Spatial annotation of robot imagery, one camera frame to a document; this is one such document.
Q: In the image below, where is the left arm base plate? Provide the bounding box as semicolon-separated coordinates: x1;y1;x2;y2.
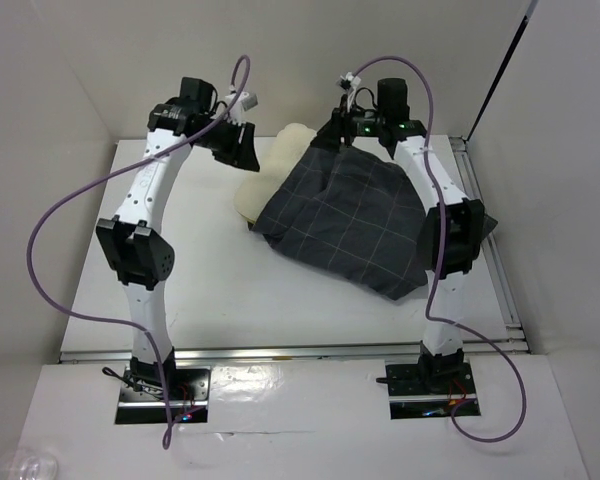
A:
102;367;211;425

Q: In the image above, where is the aluminium rail frame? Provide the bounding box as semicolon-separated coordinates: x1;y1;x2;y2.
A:
60;149;528;363

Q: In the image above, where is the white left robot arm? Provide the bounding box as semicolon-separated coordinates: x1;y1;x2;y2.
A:
95;77;260;399

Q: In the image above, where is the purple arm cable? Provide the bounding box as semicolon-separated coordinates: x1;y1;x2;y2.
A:
349;55;527;443
25;54;252;451

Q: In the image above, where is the clear plastic object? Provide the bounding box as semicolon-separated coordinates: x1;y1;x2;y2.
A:
0;447;59;480

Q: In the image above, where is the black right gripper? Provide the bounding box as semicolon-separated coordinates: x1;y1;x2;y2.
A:
309;94;385;154

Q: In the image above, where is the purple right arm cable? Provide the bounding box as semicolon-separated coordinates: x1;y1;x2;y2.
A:
349;55;527;443

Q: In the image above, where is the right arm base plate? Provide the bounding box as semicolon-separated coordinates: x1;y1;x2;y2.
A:
376;362;481;420

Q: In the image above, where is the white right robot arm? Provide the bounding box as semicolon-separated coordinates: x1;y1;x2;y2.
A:
312;73;485;394

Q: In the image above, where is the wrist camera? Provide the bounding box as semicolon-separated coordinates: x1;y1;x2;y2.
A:
337;72;361;113
224;88;258;125

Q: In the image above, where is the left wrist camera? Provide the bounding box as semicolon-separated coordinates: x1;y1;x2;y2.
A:
224;88;258;125

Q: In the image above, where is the white pillow yellow edge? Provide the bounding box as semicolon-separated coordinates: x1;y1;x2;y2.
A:
233;123;316;223

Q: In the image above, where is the dark grey checked pillowcase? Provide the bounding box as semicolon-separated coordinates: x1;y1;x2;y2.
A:
248;121;499;302

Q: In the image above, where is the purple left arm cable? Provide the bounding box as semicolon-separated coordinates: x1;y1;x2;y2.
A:
25;54;252;451

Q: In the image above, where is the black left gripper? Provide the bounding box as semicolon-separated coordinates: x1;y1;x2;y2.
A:
194;114;260;172

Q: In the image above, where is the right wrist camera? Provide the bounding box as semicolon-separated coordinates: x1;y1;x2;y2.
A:
337;72;361;113

